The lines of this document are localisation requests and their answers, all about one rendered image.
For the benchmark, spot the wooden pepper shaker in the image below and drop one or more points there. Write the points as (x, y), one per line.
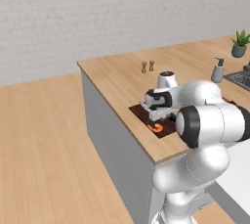
(151, 65)

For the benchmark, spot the dark grey sink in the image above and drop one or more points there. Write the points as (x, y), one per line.
(239, 79)

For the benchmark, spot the grey kitchen island cabinet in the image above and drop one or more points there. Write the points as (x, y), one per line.
(114, 143)

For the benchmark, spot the dark tap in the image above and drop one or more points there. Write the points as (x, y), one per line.
(247, 67)

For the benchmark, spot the wooden salt shaker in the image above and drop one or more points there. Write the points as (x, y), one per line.
(144, 67)

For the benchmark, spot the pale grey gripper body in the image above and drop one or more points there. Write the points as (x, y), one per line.
(159, 113)

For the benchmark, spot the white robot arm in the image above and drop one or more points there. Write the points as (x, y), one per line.
(208, 120)

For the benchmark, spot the dark brown cutting board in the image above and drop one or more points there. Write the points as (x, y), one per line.
(139, 112)

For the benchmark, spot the grey soap dispenser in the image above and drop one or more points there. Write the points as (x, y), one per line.
(217, 72)

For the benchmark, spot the white drawer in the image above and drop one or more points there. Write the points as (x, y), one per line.
(239, 175)

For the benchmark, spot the green potted plant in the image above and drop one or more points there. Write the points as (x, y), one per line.
(240, 45)

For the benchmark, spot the orange curved item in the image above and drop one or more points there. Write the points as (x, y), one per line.
(158, 127)

